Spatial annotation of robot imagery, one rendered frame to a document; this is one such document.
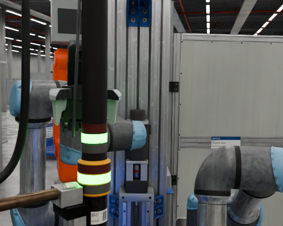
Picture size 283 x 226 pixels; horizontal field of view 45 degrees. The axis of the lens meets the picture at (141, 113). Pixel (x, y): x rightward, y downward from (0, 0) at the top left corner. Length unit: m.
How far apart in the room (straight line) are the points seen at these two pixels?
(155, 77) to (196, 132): 1.01
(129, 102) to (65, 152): 0.62
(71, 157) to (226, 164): 0.39
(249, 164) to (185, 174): 1.48
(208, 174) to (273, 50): 1.66
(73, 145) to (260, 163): 0.46
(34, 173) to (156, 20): 0.73
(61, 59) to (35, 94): 3.36
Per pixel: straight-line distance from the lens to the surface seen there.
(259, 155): 0.93
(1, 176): 0.41
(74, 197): 0.44
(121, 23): 1.40
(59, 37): 4.42
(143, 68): 1.38
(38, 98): 1.14
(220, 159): 0.92
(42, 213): 1.27
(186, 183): 2.39
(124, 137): 0.85
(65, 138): 0.81
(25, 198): 0.43
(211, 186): 0.91
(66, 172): 4.48
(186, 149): 2.33
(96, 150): 0.44
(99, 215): 0.47
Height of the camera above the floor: 1.68
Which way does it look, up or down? 5 degrees down
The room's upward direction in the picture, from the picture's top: 1 degrees clockwise
